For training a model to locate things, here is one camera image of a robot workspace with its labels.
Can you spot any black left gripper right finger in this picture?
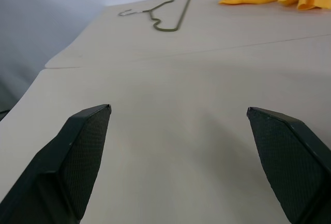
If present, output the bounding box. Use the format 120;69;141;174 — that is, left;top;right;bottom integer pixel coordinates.
246;107;331;224

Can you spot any olive green wire hanger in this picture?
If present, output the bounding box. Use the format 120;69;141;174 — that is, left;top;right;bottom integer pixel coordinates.
118;0;192;32

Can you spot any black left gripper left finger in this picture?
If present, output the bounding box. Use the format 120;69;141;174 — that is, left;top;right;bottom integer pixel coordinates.
0;103;112;224

